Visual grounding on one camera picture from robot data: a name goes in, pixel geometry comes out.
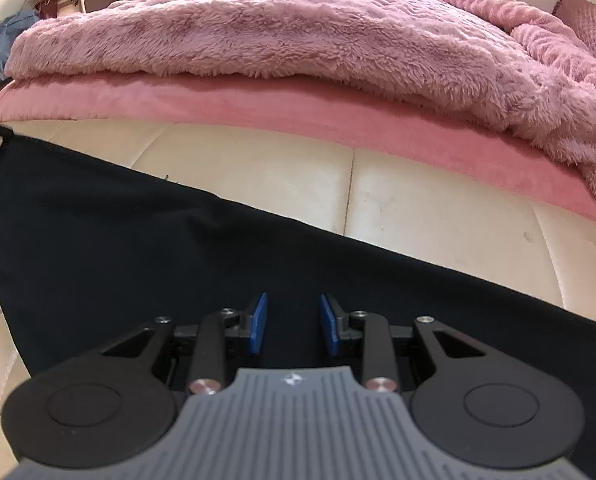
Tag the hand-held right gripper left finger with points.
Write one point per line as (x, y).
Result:
(260, 325)

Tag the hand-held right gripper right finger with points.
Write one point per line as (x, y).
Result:
(328, 325)

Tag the black pants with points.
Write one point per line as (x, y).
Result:
(128, 240)

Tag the pink bed sheet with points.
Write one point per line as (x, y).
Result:
(228, 105)

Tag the pink fluffy blanket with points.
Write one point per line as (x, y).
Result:
(278, 25)

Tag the pink quilted headboard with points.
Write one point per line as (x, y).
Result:
(590, 25)

